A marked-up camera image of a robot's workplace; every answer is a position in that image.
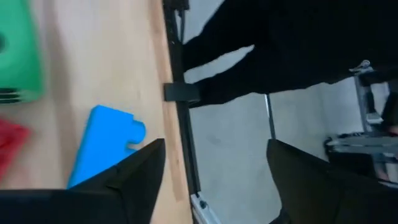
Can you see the person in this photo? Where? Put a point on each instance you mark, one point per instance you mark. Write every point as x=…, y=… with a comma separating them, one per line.
x=295, y=46

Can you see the blue foam puzzle piece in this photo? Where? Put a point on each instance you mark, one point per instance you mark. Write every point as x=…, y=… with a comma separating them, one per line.
x=105, y=140

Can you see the silver metal cart frame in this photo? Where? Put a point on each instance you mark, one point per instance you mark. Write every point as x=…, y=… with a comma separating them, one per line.
x=357, y=146

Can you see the red toy brick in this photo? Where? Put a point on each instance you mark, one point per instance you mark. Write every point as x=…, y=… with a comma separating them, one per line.
x=9, y=143

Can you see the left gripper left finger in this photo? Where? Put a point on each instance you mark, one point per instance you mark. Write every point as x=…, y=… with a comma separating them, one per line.
x=136, y=186

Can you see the black metal table frame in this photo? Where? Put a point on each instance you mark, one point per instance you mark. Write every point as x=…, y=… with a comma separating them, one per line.
x=180, y=130

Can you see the thin silver metal pole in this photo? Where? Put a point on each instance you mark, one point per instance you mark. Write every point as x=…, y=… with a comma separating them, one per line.
x=270, y=115

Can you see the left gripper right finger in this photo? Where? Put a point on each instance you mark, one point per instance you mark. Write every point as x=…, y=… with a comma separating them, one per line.
x=311, y=193

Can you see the silver aluminium table leg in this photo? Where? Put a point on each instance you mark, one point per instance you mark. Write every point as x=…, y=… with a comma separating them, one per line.
x=203, y=211

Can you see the green foam die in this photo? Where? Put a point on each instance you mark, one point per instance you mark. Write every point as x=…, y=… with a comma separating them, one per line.
x=15, y=53

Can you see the black clamp bracket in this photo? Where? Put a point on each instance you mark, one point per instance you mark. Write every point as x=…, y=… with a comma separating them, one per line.
x=182, y=92
x=175, y=3

